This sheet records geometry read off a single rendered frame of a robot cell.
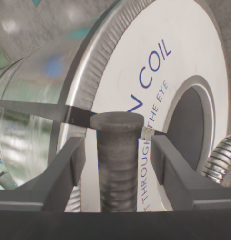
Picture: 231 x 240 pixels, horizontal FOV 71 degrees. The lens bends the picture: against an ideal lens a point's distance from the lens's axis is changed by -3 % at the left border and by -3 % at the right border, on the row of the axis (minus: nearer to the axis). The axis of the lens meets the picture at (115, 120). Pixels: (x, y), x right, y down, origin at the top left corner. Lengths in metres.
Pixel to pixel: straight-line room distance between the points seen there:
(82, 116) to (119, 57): 0.15
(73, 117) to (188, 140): 0.84
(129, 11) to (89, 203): 0.42
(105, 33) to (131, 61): 0.09
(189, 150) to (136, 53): 0.75
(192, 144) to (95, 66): 0.82
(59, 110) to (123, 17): 0.24
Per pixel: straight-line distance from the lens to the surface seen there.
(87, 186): 0.36
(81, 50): 0.36
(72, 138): 0.16
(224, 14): 1.32
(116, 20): 0.39
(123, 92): 0.38
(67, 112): 0.30
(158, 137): 0.16
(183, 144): 1.07
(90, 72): 0.32
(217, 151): 0.18
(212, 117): 0.98
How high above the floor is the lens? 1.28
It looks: 31 degrees down
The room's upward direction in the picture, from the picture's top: 133 degrees counter-clockwise
